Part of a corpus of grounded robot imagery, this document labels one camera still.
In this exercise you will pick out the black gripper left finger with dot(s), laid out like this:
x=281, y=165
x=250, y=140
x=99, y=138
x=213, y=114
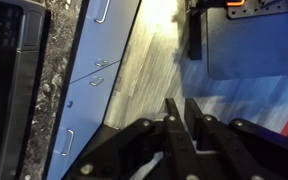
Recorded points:
x=140, y=150

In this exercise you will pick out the white lower cabinets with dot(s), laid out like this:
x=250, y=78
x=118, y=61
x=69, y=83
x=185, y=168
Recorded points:
x=90, y=83

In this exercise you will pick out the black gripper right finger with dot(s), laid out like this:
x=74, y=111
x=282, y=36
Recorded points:
x=237, y=150

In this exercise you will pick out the black microwave door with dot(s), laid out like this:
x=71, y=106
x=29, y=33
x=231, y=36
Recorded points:
x=7, y=116

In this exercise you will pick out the orange tipped black clamp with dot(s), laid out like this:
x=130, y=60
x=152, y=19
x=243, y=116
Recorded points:
x=235, y=3

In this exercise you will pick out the black breadboard robot table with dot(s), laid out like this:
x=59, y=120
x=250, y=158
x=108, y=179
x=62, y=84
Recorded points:
x=250, y=43

